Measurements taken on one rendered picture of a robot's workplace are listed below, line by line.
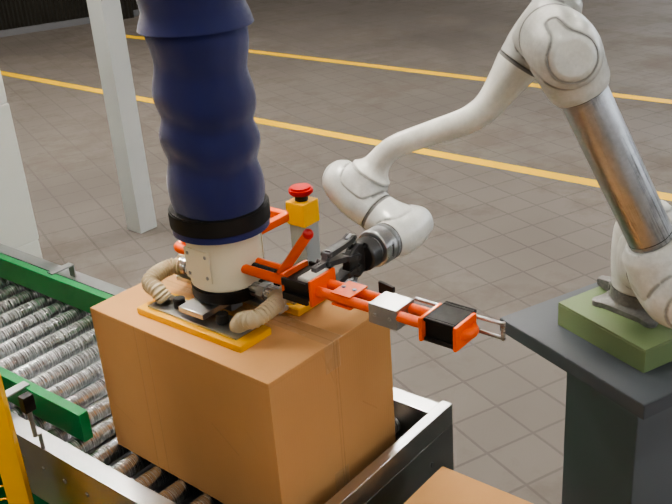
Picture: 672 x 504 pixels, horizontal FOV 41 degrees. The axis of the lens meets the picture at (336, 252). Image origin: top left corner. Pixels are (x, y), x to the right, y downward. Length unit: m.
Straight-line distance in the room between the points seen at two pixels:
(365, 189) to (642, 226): 0.62
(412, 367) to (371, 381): 1.53
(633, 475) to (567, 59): 1.14
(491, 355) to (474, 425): 0.48
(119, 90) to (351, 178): 2.94
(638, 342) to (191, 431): 1.05
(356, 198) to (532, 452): 1.37
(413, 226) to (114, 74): 3.04
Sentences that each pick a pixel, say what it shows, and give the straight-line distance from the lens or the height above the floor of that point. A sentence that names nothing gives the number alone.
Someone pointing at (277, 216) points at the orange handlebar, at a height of 1.08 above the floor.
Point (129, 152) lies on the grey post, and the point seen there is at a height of 0.47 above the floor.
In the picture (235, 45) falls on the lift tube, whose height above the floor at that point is 1.57.
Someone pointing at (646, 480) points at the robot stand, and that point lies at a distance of 2.52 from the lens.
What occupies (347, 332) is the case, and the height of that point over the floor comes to 0.95.
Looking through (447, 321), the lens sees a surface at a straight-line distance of 1.71.
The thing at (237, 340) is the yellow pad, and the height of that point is 0.96.
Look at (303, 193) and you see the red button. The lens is 2.55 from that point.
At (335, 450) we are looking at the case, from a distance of 2.09.
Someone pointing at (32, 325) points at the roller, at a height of 0.53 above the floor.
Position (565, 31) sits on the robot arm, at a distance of 1.80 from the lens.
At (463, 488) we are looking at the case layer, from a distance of 2.19.
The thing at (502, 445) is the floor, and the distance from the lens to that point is 3.23.
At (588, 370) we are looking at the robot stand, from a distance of 2.23.
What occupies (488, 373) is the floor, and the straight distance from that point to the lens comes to 3.61.
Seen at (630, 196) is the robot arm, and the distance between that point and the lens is 1.98.
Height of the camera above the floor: 1.93
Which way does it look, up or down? 24 degrees down
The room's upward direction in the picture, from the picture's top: 4 degrees counter-clockwise
